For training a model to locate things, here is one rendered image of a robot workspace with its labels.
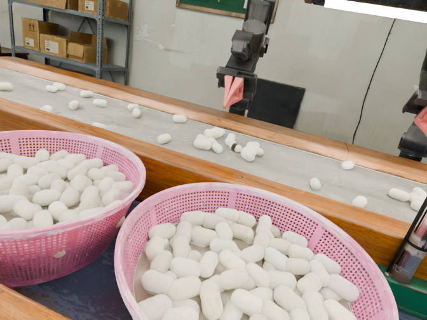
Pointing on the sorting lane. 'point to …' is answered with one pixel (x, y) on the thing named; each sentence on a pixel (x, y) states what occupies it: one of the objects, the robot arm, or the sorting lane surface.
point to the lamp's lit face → (377, 10)
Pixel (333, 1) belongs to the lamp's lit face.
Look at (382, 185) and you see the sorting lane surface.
